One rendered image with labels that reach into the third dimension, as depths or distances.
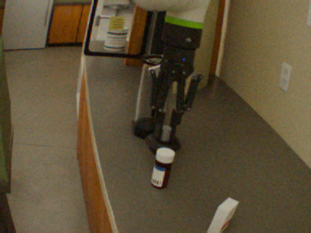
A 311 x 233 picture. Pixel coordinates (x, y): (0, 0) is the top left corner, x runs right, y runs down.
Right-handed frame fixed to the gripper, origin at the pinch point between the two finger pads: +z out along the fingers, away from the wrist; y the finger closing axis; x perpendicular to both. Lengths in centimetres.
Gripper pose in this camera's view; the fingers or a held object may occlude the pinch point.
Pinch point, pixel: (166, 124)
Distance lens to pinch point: 86.2
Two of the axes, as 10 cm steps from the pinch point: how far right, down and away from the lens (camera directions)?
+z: -1.6, 9.1, 3.9
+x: 2.3, 4.2, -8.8
